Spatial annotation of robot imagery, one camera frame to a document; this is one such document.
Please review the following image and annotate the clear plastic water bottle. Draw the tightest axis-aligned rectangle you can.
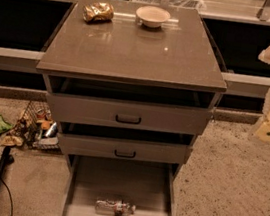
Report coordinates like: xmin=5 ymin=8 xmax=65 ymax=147
xmin=95 ymin=199 xmax=136 ymax=216

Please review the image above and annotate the grey top drawer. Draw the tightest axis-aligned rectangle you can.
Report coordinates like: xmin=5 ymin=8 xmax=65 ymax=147
xmin=47 ymin=93 xmax=212 ymax=135

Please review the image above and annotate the grey open bottom drawer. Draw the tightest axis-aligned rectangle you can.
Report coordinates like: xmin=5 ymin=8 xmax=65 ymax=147
xmin=60 ymin=156 xmax=176 ymax=216

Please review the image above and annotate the grey drawer cabinet with counter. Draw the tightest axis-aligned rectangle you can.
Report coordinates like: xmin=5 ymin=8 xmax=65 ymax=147
xmin=22 ymin=0 xmax=239 ymax=180

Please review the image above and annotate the grey middle drawer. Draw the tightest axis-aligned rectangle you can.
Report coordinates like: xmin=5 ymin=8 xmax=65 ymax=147
xmin=58 ymin=133 xmax=192 ymax=165

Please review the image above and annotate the white bowl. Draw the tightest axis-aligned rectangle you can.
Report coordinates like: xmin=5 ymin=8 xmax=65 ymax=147
xmin=136 ymin=6 xmax=171 ymax=28

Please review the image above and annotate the crumpled gold chip bag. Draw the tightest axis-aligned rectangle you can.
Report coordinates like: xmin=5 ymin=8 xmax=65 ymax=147
xmin=83 ymin=2 xmax=114 ymax=23

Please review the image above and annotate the tan snack wrapper on floor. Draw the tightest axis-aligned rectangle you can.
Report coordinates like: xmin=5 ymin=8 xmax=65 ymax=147
xmin=1 ymin=134 xmax=24 ymax=147

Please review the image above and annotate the wire basket of snacks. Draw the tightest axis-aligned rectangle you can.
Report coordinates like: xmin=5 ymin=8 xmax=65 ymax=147
xmin=21 ymin=101 xmax=59 ymax=151

